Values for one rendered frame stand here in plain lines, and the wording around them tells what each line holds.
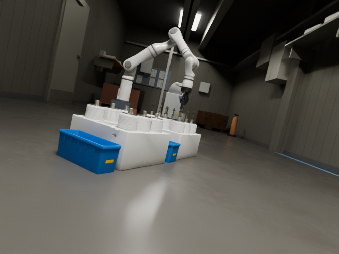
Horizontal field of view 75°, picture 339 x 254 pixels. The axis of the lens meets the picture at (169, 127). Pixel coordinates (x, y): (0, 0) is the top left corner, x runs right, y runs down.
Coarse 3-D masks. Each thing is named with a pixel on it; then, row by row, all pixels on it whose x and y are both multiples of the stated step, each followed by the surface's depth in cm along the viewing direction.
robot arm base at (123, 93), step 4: (124, 80) 172; (128, 80) 172; (120, 84) 174; (124, 84) 172; (128, 84) 173; (120, 88) 174; (124, 88) 172; (128, 88) 173; (120, 92) 173; (124, 92) 173; (128, 92) 174; (120, 96) 173; (124, 96) 173; (128, 96) 175; (120, 100) 173; (124, 100) 173; (128, 100) 176
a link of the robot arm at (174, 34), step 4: (172, 28) 166; (176, 28) 165; (168, 32) 167; (172, 32) 164; (176, 32) 163; (180, 32) 165; (172, 36) 163; (176, 36) 162; (180, 36) 161; (176, 40) 161; (180, 40) 160; (176, 44) 162; (180, 44) 159; (184, 44) 158; (180, 48) 158; (184, 48) 156; (188, 48) 157; (180, 52) 160
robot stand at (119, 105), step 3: (111, 102) 171; (114, 102) 171; (117, 102) 171; (120, 102) 171; (123, 102) 171; (117, 105) 171; (120, 105) 171; (123, 105) 171; (126, 105) 171; (129, 105) 172; (117, 108) 171; (120, 108) 171; (123, 108) 171
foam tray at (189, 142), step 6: (168, 132) 151; (174, 132) 150; (174, 138) 149; (180, 138) 147; (186, 138) 155; (192, 138) 166; (198, 138) 178; (186, 144) 158; (192, 144) 169; (198, 144) 181; (180, 150) 151; (186, 150) 161; (192, 150) 172; (180, 156) 153; (186, 156) 163; (192, 156) 175
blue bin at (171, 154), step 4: (172, 144) 134; (176, 144) 137; (180, 144) 142; (168, 148) 136; (172, 148) 135; (176, 148) 139; (168, 152) 136; (172, 152) 136; (176, 152) 141; (168, 156) 136; (172, 156) 138; (176, 156) 143; (168, 160) 136; (172, 160) 139
